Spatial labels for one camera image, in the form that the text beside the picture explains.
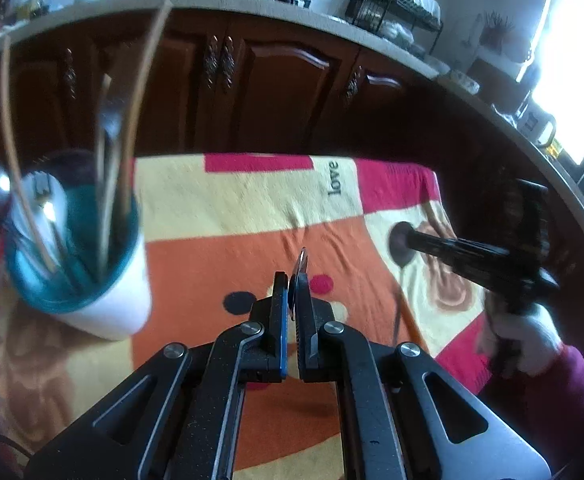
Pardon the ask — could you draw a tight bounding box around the metal fork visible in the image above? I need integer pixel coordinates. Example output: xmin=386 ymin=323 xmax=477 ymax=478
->
xmin=97 ymin=95 xmax=129 ymax=162

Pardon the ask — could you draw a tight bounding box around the white cup with teal inside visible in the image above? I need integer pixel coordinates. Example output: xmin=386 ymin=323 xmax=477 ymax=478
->
xmin=3 ymin=149 xmax=153 ymax=342

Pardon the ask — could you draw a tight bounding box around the ornate metal cabinet handle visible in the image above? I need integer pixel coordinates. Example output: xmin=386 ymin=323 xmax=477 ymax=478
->
xmin=203 ymin=35 xmax=221 ymax=92
xmin=220 ymin=36 xmax=237 ymax=92
xmin=344 ymin=66 xmax=362 ymax=106
xmin=62 ymin=47 xmax=78 ymax=103

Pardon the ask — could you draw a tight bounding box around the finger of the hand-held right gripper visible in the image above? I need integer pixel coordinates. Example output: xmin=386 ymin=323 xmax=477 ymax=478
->
xmin=399 ymin=225 xmax=512 ymax=272

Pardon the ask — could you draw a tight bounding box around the person's right hand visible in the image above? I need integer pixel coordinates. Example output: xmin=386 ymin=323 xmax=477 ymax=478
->
xmin=477 ymin=302 xmax=566 ymax=379

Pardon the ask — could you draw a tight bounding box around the person's right forearm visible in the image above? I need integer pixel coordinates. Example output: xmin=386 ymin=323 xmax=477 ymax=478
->
xmin=477 ymin=345 xmax=584 ymax=480

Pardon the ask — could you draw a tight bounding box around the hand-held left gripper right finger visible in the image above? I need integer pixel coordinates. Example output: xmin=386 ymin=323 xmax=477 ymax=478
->
xmin=292 ymin=274 xmax=553 ymax=480

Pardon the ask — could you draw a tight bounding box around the bright window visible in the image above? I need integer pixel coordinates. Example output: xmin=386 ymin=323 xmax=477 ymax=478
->
xmin=527 ymin=0 xmax=584 ymax=171

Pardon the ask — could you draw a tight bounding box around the black wire dish rack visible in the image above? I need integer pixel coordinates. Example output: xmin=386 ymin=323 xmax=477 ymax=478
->
xmin=344 ymin=0 xmax=445 ymax=43

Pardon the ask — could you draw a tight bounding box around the checked printed blanket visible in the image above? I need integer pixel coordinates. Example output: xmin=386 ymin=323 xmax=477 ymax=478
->
xmin=0 ymin=152 xmax=493 ymax=480

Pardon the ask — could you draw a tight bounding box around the wooden chopstick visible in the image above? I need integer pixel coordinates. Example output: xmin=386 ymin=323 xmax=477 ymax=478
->
xmin=114 ymin=0 xmax=174 ymax=221
xmin=0 ymin=35 xmax=56 ymax=272
xmin=96 ymin=74 xmax=116 ymax=271

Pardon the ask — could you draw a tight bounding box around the dried plant in vase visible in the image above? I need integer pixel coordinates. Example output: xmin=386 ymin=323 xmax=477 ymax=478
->
xmin=482 ymin=10 xmax=518 ymax=54

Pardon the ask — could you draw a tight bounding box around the dark wooden kitchen cabinet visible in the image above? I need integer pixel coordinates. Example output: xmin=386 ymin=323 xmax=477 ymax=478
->
xmin=0 ymin=7 xmax=584 ymax=281

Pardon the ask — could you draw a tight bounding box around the white mug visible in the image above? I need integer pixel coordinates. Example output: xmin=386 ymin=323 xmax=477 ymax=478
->
xmin=517 ymin=105 xmax=558 ymax=148

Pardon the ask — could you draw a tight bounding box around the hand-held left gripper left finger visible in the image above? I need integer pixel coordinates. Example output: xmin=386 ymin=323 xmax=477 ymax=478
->
xmin=24 ymin=271 xmax=290 ymax=480

